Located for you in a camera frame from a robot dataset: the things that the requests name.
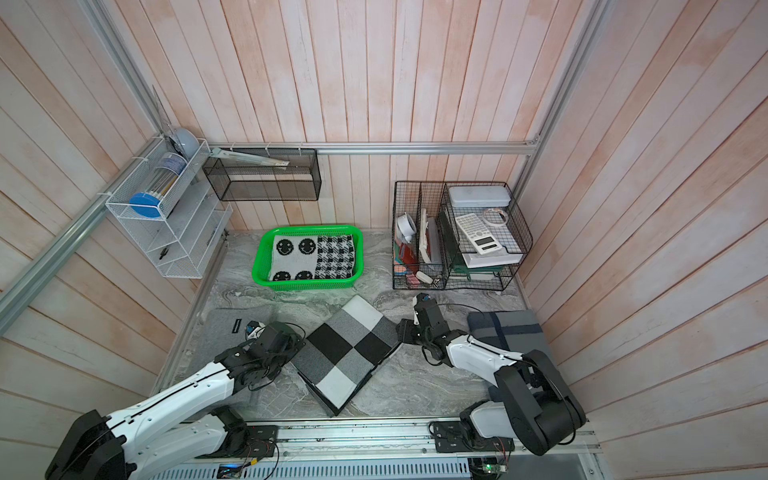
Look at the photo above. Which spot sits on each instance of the white notebook under calculator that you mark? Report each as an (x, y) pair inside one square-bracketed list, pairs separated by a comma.
[(498, 258)]

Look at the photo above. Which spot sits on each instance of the white tape roll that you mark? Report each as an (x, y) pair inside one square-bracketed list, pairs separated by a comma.
[(406, 229)]

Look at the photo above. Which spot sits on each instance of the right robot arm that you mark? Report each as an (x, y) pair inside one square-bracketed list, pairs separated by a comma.
[(533, 403)]

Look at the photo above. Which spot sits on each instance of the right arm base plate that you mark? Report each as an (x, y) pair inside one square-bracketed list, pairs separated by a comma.
[(460, 437)]

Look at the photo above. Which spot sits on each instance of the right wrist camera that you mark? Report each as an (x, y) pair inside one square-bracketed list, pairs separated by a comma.
[(421, 300)]

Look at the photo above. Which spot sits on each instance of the green plastic basket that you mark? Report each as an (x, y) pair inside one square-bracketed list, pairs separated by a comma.
[(262, 263)]

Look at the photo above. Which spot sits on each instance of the white calculator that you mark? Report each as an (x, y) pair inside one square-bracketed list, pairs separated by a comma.
[(478, 234)]

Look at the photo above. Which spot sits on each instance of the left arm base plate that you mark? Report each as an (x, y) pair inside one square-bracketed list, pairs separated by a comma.
[(254, 442)]

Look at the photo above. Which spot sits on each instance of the white pencil case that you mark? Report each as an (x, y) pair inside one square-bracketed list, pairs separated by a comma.
[(479, 196)]

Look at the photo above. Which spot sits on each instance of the black wire desk organizer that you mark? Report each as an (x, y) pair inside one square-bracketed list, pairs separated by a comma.
[(433, 260)]

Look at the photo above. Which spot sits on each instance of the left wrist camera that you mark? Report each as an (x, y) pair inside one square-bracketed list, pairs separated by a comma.
[(253, 330)]

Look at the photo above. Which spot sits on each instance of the white wire wall shelf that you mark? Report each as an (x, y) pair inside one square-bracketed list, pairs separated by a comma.
[(181, 243)]

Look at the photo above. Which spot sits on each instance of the black mesh wall basket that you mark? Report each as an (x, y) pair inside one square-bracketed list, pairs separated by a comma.
[(300, 181)]

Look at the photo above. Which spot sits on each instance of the ruler in mesh basket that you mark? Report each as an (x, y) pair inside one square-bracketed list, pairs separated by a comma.
[(239, 159)]

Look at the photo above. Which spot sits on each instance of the aluminium front rail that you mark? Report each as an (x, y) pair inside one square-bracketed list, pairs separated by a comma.
[(348, 441)]

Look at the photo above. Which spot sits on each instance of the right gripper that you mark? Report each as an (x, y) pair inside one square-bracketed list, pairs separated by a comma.
[(405, 331)]

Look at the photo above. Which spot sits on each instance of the black white checkered scarf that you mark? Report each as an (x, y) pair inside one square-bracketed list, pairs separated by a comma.
[(341, 355)]

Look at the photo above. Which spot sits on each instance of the clear tube blue cap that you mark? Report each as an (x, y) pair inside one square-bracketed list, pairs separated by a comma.
[(146, 202)]

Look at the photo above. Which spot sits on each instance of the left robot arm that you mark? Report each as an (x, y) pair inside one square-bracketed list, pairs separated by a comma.
[(184, 421)]

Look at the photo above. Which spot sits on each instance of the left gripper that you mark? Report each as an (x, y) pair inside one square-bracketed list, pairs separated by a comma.
[(293, 348)]

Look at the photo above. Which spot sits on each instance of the smiley houndstooth knit scarf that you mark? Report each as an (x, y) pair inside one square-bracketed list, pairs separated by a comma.
[(304, 258)]

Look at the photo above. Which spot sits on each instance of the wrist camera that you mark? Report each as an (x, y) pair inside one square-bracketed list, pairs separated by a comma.
[(421, 300), (253, 330)]

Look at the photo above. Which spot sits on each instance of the grey navy striped scarf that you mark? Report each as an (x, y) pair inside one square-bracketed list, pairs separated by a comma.
[(514, 331)]

